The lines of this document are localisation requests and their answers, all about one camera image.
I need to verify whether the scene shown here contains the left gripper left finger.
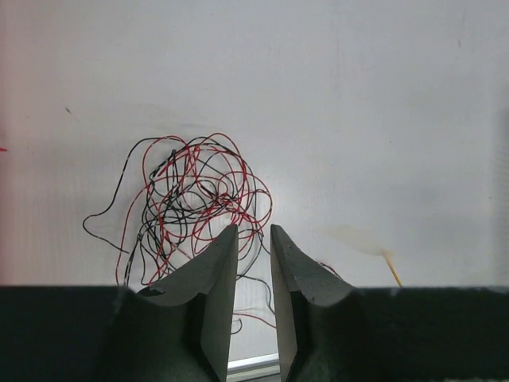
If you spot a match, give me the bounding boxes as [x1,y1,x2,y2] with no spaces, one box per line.
[1,225,239,381]

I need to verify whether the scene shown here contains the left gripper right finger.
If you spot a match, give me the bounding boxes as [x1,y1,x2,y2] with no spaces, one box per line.
[270,225,508,381]

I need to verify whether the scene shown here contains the orange wire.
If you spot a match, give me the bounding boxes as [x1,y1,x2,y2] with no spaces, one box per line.
[381,250,403,287]

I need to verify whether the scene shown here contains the multicolour wire bundle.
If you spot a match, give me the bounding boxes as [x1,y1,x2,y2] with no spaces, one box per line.
[82,132,343,335]

